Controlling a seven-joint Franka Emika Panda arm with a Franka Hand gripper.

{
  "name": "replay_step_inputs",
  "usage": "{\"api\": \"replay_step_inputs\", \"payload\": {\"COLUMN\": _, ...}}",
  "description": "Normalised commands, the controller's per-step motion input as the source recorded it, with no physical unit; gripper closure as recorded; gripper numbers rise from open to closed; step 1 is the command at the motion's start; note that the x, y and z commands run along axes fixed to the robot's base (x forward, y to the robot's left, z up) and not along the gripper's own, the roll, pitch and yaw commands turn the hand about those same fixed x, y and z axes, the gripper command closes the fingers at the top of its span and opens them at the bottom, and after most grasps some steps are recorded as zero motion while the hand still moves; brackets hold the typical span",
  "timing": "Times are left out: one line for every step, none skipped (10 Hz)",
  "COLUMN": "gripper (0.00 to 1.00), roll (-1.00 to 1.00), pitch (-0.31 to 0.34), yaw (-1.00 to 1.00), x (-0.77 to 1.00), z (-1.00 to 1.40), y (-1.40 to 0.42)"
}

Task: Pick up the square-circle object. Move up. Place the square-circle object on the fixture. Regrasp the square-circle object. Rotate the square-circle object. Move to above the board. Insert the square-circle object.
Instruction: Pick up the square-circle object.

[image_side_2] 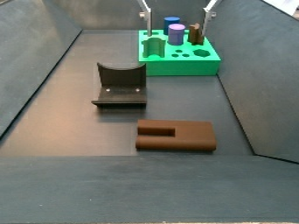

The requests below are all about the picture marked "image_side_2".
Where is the brown star peg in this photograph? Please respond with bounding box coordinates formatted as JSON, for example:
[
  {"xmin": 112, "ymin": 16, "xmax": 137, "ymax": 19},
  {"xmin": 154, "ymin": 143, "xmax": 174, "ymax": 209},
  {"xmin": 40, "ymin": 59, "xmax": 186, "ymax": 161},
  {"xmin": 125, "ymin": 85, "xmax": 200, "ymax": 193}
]
[{"xmin": 188, "ymin": 23, "xmax": 204, "ymax": 46}]

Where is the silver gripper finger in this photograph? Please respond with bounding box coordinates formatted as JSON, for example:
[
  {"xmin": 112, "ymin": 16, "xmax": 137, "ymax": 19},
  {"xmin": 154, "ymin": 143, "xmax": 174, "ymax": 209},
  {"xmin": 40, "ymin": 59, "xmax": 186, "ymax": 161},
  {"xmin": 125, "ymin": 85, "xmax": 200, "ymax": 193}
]
[
  {"xmin": 136, "ymin": 0, "xmax": 152, "ymax": 37},
  {"xmin": 200, "ymin": 0, "xmax": 221, "ymax": 36}
]

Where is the brown square-circle object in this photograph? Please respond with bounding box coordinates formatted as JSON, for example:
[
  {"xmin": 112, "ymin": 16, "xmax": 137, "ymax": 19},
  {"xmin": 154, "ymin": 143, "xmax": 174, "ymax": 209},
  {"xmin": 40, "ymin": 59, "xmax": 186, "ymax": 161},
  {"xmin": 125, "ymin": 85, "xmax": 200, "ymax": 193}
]
[{"xmin": 134, "ymin": 120, "xmax": 216, "ymax": 151}]

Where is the green arch block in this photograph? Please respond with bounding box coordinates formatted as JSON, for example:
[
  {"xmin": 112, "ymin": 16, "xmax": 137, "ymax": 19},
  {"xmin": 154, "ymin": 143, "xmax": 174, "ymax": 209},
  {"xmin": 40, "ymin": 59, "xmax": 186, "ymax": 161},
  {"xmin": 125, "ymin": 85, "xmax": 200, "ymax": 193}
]
[{"xmin": 141, "ymin": 38, "xmax": 165, "ymax": 58}]

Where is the purple cylinder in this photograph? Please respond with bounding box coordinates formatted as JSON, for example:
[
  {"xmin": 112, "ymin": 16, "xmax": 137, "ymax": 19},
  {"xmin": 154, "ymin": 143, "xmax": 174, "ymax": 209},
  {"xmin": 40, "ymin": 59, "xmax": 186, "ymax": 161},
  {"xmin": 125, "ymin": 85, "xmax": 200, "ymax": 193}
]
[{"xmin": 168, "ymin": 24, "xmax": 185, "ymax": 46}]

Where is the green shape-sorter base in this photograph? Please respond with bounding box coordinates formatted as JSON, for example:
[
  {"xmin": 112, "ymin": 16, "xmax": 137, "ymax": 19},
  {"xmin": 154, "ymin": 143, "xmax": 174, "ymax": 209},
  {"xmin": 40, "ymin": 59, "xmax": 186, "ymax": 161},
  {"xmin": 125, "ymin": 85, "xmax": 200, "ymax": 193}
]
[{"xmin": 137, "ymin": 30, "xmax": 220, "ymax": 76}]

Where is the blue cylinder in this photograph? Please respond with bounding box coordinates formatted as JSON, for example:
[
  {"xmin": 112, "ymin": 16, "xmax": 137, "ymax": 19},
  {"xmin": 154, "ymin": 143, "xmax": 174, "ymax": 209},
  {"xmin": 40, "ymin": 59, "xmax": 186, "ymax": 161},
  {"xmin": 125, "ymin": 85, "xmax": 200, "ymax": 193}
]
[{"xmin": 162, "ymin": 17, "xmax": 180, "ymax": 35}]

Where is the black curved fixture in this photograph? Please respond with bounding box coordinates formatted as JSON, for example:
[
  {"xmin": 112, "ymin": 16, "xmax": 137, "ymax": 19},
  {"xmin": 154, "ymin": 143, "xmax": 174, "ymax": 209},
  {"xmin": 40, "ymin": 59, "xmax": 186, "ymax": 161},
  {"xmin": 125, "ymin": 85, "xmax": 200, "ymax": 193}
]
[{"xmin": 90, "ymin": 63, "xmax": 146, "ymax": 107}]

